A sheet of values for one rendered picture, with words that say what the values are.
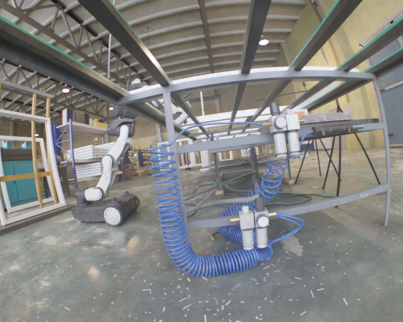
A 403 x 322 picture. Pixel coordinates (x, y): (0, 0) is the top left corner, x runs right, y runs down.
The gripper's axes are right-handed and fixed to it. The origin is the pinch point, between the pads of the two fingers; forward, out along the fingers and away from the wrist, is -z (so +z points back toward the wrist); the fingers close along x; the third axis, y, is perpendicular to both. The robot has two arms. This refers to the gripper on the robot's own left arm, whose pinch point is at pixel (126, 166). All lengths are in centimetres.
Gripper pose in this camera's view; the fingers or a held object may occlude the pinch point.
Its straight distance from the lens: 217.6
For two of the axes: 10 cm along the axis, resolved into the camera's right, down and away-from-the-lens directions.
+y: -6.3, -0.6, 7.7
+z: -0.8, -9.9, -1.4
